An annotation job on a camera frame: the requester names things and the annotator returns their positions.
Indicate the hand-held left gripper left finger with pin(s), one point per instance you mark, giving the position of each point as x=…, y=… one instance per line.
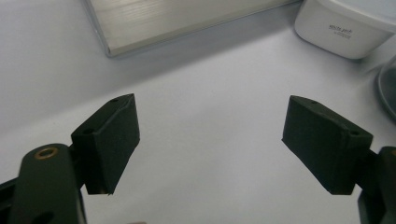
x=112, y=146

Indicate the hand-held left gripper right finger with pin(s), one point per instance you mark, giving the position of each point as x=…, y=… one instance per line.
x=323, y=146

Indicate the white square container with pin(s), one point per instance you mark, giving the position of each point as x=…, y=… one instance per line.
x=339, y=34

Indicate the round glass container blue lid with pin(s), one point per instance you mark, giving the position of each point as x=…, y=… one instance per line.
x=389, y=90

